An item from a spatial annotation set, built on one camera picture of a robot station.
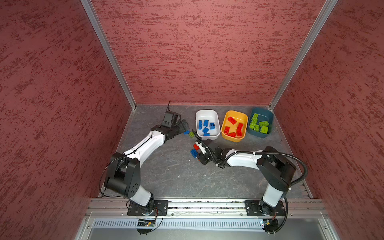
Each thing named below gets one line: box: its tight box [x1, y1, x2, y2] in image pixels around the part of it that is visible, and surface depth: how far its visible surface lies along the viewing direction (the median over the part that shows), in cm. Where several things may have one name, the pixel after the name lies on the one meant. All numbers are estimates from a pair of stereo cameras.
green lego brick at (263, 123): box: [259, 120, 270, 127], surface depth 109 cm
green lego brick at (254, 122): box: [250, 117, 258, 129], surface depth 109 cm
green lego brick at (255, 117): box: [251, 113, 259, 122], surface depth 115 cm
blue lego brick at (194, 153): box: [190, 148, 199, 158], surface depth 96 cm
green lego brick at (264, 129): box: [260, 125, 269, 134], surface depth 105 cm
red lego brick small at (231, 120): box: [227, 116, 237, 125], surface depth 112 cm
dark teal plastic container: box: [247, 107, 274, 138], surface depth 109 cm
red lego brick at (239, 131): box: [237, 126, 243, 137], surface depth 106 cm
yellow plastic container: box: [221, 110, 249, 143], surface depth 108 cm
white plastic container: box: [195, 109, 221, 140], surface depth 109 cm
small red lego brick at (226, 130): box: [224, 126, 230, 134], surface depth 105 cm
